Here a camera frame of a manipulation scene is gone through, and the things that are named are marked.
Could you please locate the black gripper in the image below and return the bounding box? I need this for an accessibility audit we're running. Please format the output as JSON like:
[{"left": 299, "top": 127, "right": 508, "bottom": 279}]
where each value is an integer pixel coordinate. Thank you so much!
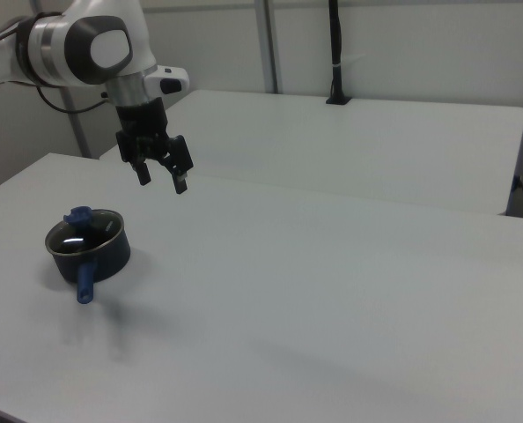
[{"left": 114, "top": 97, "right": 195, "bottom": 196}]

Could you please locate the glass lid with blue knob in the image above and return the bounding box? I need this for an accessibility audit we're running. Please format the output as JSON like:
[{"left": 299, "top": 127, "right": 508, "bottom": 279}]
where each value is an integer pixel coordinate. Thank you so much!
[{"left": 45, "top": 205, "right": 126, "bottom": 257}]

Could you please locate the white table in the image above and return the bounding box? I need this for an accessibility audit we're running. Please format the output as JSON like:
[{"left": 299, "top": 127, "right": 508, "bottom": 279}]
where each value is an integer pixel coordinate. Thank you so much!
[{"left": 98, "top": 89, "right": 523, "bottom": 217}]

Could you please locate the dark saucepan with blue handle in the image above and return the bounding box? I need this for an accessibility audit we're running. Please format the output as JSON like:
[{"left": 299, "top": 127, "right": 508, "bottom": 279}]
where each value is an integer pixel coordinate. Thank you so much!
[{"left": 44, "top": 207, "right": 132, "bottom": 306}]

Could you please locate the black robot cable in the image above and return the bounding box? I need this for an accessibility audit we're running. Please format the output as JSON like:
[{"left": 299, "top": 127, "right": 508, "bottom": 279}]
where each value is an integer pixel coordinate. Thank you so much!
[{"left": 33, "top": 84, "right": 118, "bottom": 115}]

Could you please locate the grey wall frame post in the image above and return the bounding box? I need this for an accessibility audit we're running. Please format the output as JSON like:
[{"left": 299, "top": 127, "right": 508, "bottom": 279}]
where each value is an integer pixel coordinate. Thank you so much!
[{"left": 254, "top": 0, "right": 281, "bottom": 94}]

